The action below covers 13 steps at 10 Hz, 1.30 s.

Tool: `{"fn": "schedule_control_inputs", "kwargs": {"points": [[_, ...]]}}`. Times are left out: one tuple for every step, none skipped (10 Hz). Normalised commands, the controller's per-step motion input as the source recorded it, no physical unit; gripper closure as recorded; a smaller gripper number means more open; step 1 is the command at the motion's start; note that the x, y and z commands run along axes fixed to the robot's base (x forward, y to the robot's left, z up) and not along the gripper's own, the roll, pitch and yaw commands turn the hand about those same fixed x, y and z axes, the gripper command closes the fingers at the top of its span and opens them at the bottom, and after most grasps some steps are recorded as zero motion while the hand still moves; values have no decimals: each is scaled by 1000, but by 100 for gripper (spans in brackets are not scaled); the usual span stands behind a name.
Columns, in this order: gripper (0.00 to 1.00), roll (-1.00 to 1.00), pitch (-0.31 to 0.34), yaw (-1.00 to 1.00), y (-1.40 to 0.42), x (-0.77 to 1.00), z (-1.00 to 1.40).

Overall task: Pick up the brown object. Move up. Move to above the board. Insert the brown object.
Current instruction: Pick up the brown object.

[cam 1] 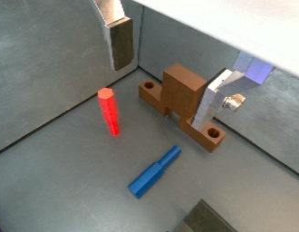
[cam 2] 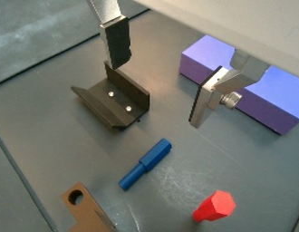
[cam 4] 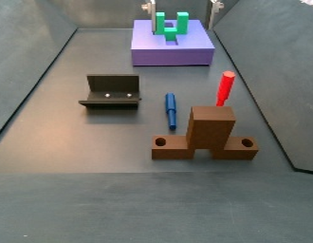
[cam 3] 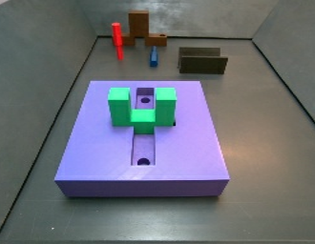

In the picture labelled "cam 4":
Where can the green U-shaped block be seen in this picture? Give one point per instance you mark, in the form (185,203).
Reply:
(172,32)

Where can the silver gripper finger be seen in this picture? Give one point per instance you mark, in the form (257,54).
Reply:
(217,5)
(150,7)

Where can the blue peg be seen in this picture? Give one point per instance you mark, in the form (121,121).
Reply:
(172,110)

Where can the red peg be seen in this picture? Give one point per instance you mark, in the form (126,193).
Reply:
(225,87)

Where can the black angle bracket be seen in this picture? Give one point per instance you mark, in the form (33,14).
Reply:
(113,90)

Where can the brown T-shaped block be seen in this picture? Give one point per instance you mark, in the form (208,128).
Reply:
(210,125)

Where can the purple base board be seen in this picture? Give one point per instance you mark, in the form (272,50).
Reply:
(192,49)

